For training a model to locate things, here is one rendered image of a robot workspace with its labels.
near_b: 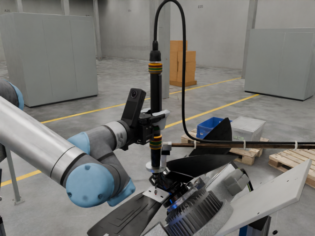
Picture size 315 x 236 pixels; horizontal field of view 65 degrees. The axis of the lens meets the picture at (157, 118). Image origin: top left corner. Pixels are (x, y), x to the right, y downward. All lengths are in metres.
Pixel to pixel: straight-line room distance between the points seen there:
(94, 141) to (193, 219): 0.48
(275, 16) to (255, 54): 5.52
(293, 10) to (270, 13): 1.01
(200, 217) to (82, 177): 0.57
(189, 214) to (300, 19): 12.67
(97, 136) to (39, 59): 6.37
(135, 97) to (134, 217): 0.40
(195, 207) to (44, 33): 6.42
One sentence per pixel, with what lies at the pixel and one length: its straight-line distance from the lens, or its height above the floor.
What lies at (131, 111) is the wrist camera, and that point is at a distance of 0.71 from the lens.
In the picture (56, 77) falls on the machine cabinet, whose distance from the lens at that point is 7.11.
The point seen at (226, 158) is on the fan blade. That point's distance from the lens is 0.77.
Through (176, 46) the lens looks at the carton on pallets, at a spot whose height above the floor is 1.40.
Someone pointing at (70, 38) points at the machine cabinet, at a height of 1.68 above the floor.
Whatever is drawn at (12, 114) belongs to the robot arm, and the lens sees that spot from 0.56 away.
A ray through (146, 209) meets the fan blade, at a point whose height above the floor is 1.19.
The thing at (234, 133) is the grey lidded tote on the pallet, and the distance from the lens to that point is 3.83.
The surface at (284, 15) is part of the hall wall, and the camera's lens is 13.54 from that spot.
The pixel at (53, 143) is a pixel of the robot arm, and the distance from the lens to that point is 0.51.
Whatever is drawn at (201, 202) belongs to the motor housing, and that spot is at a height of 1.18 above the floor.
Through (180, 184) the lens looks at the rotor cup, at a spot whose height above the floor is 1.20.
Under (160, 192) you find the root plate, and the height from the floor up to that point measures 1.19.
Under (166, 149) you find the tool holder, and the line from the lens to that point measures 0.85.
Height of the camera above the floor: 1.74
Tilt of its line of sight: 18 degrees down
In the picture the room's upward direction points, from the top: straight up
